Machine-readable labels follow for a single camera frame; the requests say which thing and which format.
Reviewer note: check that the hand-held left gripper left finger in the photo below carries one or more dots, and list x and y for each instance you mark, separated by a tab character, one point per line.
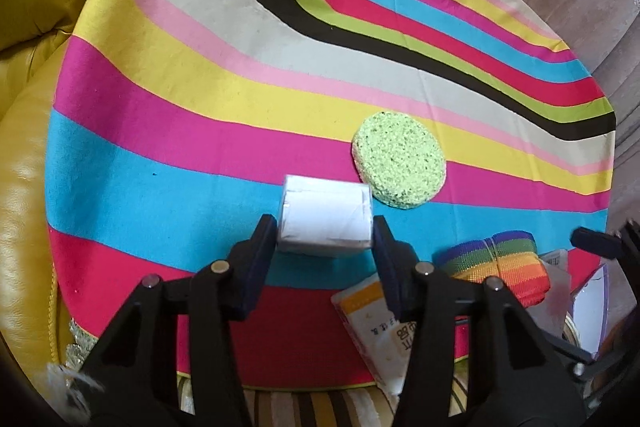
257	267

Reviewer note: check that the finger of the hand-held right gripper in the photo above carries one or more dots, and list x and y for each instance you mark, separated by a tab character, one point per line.
595	239
600	367

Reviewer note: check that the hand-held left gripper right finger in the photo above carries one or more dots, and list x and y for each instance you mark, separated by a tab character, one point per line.
387	267

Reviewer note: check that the purple cardboard box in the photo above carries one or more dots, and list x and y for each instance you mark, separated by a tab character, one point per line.
590	307

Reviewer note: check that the white tissue packet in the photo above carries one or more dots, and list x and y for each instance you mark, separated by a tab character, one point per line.
325	212

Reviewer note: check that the clear plastic packet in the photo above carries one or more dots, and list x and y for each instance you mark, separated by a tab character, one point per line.
557	277

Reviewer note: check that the yellow white packet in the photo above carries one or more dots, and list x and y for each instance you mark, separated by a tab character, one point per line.
370	322

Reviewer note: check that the green round sponge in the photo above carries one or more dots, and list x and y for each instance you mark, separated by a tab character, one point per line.
400	157

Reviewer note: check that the rainbow striped cloth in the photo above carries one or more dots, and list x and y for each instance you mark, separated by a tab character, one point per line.
200	157

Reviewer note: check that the green fringed mat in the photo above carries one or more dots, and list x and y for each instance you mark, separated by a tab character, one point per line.
310	407

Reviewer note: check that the white fluffy tuft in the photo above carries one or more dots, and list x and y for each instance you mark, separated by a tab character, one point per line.
70	379

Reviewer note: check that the yellow leather sofa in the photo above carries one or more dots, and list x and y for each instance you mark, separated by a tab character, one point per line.
30	157

